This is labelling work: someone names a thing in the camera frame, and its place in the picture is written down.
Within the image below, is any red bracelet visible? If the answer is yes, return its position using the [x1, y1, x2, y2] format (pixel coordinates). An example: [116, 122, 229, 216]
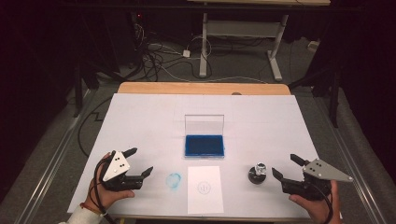
[78, 203, 106, 217]

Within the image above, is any bundle of black cables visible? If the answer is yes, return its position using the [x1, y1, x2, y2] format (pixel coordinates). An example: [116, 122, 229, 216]
[132, 22, 200, 82]

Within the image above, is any long white cable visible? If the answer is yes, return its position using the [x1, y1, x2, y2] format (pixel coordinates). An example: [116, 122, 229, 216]
[146, 43, 269, 85]

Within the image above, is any wooden table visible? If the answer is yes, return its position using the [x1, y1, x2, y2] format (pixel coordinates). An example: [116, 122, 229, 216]
[116, 81, 292, 96]

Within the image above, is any white table cover sheet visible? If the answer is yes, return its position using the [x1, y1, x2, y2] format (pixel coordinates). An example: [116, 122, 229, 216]
[66, 92, 344, 221]

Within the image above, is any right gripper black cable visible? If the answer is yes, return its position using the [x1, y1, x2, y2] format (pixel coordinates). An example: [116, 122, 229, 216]
[311, 183, 336, 224]

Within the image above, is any white desk frame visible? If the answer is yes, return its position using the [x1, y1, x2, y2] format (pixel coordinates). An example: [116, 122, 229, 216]
[186, 0, 332, 82]

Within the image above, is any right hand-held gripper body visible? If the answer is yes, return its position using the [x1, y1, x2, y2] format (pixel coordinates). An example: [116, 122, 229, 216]
[279, 158, 354, 201]

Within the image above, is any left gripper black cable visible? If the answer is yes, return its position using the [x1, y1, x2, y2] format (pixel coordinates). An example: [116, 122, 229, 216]
[92, 157, 119, 224]

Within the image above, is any clear handle stamp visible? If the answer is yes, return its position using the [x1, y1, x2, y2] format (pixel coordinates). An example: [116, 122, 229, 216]
[254, 161, 268, 176]

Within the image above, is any person's right hand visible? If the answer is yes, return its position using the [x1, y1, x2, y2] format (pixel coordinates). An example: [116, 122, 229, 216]
[289, 179, 344, 224]

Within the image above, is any metal floor rail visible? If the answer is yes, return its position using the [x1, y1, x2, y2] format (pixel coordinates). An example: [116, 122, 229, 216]
[314, 96, 390, 224]
[22, 90, 94, 224]

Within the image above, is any blue ink pad clear lid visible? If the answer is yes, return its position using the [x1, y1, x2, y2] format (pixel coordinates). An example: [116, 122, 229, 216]
[184, 114, 226, 160]

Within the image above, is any black metal stand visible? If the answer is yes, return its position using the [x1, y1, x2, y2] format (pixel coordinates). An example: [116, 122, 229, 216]
[72, 60, 104, 119]
[288, 66, 342, 129]

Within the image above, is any blue ink ring stain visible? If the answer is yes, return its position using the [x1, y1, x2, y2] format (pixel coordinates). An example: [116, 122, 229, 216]
[164, 172, 183, 191]

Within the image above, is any person's left hand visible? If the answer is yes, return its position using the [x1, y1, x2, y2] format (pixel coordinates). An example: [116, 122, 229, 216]
[82, 152, 136, 216]

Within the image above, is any black floor cable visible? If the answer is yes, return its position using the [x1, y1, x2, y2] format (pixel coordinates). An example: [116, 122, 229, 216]
[77, 96, 114, 158]

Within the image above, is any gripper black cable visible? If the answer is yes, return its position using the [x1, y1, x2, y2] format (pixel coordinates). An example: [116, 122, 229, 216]
[311, 183, 336, 224]
[92, 157, 119, 224]

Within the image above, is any white paper card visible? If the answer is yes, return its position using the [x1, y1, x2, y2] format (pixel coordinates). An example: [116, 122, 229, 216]
[187, 165, 225, 216]

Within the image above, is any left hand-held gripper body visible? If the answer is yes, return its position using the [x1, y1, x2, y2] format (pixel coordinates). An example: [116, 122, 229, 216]
[99, 150, 144, 191]

